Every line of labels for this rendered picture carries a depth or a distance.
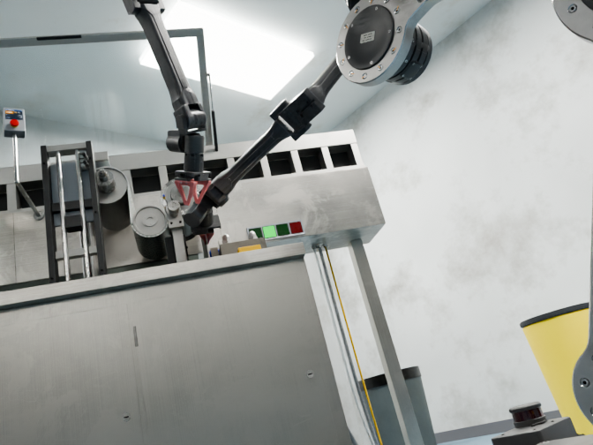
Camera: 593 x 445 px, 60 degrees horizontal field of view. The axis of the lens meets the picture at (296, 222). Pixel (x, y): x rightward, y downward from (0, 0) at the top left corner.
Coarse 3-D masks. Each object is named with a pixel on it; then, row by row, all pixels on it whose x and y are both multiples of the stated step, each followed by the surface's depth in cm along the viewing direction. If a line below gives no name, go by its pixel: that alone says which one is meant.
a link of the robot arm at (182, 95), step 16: (128, 0) 146; (160, 0) 153; (144, 16) 148; (160, 16) 150; (144, 32) 151; (160, 32) 148; (160, 48) 148; (160, 64) 150; (176, 64) 149; (176, 80) 148; (176, 96) 148; (192, 96) 150; (176, 112) 150; (192, 112) 149; (192, 128) 151
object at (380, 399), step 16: (416, 368) 363; (368, 384) 359; (384, 384) 352; (416, 384) 356; (384, 400) 351; (416, 400) 351; (384, 416) 350; (416, 416) 347; (384, 432) 350; (400, 432) 344; (432, 432) 352
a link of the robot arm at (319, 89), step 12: (336, 60) 151; (324, 72) 148; (336, 72) 149; (312, 84) 147; (324, 84) 146; (300, 96) 143; (312, 96) 143; (324, 96) 146; (288, 108) 146; (300, 108) 145; (312, 108) 144; (288, 120) 149; (300, 120) 148
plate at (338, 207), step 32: (256, 192) 231; (288, 192) 233; (320, 192) 236; (352, 192) 239; (0, 224) 205; (32, 224) 207; (224, 224) 222; (256, 224) 224; (320, 224) 230; (352, 224) 233; (384, 224) 237; (0, 256) 200; (32, 256) 202; (128, 256) 209
